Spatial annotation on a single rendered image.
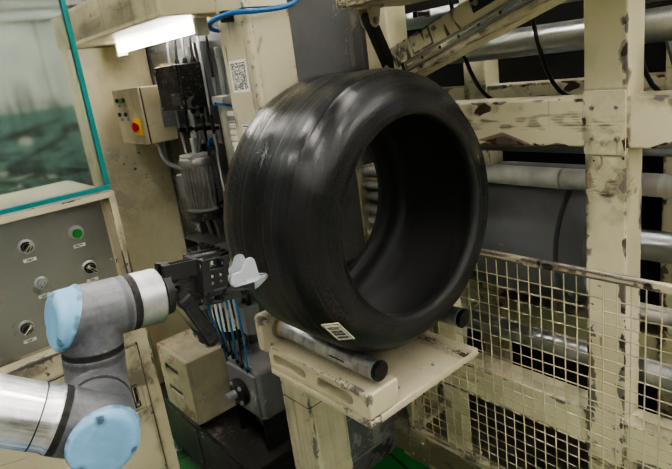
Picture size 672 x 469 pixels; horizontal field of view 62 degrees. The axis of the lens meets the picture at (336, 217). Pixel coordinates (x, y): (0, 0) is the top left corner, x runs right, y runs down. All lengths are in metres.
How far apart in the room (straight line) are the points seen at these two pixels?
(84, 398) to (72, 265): 0.83
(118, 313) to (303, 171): 0.38
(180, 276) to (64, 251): 0.68
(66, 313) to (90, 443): 0.19
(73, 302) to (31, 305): 0.72
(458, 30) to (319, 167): 0.57
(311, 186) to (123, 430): 0.47
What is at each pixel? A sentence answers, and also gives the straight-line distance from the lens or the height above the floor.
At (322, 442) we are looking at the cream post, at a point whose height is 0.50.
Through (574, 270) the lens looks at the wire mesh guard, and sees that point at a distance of 1.38.
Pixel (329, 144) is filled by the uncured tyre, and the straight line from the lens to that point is 0.99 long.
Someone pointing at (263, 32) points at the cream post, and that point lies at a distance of 1.37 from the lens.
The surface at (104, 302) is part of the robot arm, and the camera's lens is 0.91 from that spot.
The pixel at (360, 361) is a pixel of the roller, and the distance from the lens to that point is 1.19.
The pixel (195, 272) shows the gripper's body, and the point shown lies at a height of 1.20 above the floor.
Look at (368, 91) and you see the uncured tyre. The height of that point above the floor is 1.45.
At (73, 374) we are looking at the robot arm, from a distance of 0.94.
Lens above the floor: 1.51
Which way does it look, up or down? 15 degrees down
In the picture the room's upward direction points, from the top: 8 degrees counter-clockwise
